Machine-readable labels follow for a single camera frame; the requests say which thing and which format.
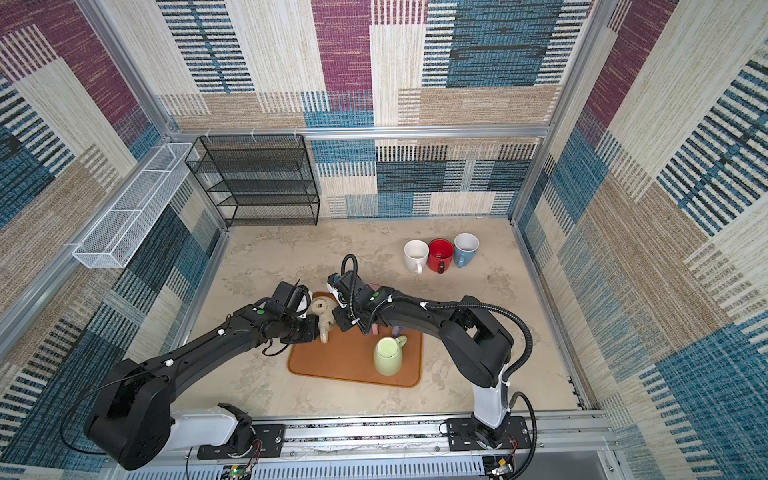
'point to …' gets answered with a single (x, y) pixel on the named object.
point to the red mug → (440, 255)
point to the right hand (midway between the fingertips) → (344, 317)
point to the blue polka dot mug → (465, 248)
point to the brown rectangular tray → (349, 355)
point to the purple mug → (396, 331)
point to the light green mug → (388, 353)
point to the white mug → (416, 254)
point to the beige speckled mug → (323, 308)
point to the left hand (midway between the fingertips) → (320, 327)
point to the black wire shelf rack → (257, 180)
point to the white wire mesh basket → (117, 235)
